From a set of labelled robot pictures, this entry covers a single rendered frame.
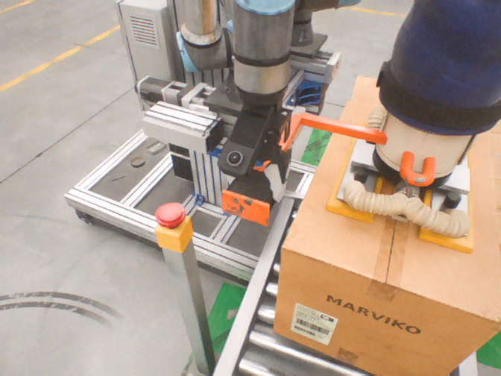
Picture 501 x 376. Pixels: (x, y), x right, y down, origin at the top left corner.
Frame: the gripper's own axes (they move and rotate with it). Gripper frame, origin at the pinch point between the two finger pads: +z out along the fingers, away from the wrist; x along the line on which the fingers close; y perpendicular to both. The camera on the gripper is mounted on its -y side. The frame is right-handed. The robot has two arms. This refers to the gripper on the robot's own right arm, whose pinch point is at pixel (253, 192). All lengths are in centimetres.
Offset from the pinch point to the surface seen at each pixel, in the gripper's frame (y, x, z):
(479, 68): 20.4, -28.6, -19.8
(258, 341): 2, -1, 67
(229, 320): 26, 23, 121
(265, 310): 12, 0, 67
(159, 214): 0.8, 24.0, 17.6
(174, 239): -0.7, 19.7, 22.9
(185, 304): 0, 22, 58
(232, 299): 36, 26, 121
